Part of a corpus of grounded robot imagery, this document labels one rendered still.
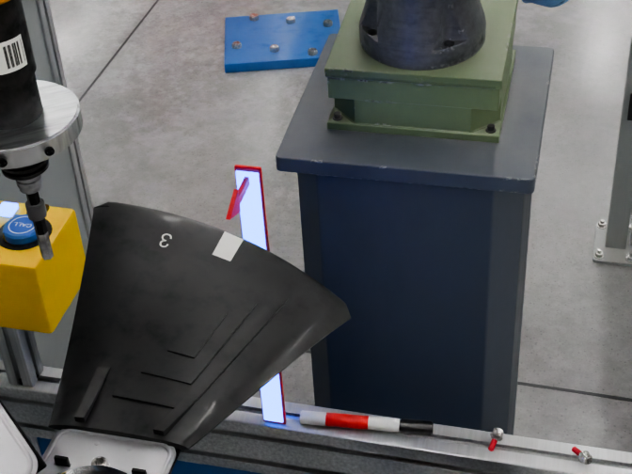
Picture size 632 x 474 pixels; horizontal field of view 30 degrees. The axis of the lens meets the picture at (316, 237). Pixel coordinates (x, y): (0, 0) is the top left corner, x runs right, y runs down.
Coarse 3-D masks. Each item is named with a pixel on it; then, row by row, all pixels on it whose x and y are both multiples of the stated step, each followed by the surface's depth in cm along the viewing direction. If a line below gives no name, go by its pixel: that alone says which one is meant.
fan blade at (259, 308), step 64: (128, 256) 94; (192, 256) 95; (256, 256) 97; (128, 320) 89; (192, 320) 90; (256, 320) 91; (320, 320) 94; (64, 384) 85; (128, 384) 84; (192, 384) 85; (256, 384) 86
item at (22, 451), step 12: (0, 408) 71; (0, 420) 71; (0, 432) 71; (12, 432) 71; (0, 444) 71; (12, 444) 71; (24, 444) 71; (0, 456) 71; (12, 456) 71; (24, 456) 71; (0, 468) 71; (12, 468) 71; (24, 468) 71; (36, 468) 71
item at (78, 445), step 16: (64, 432) 82; (80, 432) 82; (48, 448) 81; (64, 448) 81; (80, 448) 81; (96, 448) 81; (112, 448) 81; (128, 448) 81; (144, 448) 81; (160, 448) 81; (48, 464) 80; (80, 464) 80; (112, 464) 80; (128, 464) 80; (144, 464) 80; (160, 464) 80
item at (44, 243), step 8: (32, 200) 65; (40, 200) 65; (32, 208) 65; (40, 208) 65; (32, 216) 65; (40, 216) 65; (40, 224) 66; (40, 232) 66; (40, 240) 67; (48, 240) 67; (40, 248) 67; (48, 248) 67; (48, 256) 67
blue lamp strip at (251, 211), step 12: (240, 180) 106; (252, 180) 105; (252, 192) 106; (240, 204) 107; (252, 204) 107; (252, 216) 108; (252, 228) 109; (252, 240) 110; (264, 240) 109; (276, 384) 121; (264, 396) 123; (276, 396) 122; (264, 408) 124; (276, 408) 123; (276, 420) 125
